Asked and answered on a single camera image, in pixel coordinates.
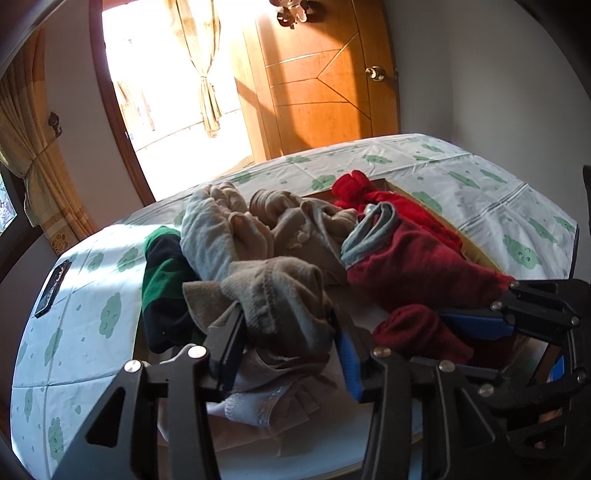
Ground dark red underwear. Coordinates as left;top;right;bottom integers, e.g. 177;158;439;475
346;221;513;364

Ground green and black underwear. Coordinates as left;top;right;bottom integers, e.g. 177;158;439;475
141;226;205;354

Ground grey-brown underwear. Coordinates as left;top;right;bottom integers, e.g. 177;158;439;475
182;257;335;357

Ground grey waistband underwear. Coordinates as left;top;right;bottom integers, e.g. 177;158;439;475
341;202;401;269

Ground beige underwear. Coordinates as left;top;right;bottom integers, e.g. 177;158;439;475
249;190;358;285

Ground bright red underwear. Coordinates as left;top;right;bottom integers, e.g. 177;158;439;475
332;170;463;255

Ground white dotted underwear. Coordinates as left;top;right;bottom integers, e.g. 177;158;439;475
180;182;273;281

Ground cloud-print table cover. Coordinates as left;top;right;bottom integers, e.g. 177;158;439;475
10;134;581;479

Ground shallow cardboard box tray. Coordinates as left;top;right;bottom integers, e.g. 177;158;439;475
140;171;511;450

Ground black smartphone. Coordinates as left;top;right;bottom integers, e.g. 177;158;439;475
34;259;72;318

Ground brass door knob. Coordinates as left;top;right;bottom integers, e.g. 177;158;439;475
365;65;386;82

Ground orange wooden door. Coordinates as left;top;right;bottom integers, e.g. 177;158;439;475
231;1;401;163

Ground yellow window curtain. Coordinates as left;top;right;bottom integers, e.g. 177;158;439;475
1;29;97;255

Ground double happiness door ornament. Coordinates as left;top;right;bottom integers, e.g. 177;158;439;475
270;0;318;29

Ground balcony curtain tied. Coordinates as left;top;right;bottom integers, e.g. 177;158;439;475
165;0;222;138

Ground window with dark frame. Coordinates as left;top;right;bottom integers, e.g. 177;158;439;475
0;165;42;280

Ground wall curtain hook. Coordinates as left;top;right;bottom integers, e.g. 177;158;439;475
48;111;62;138

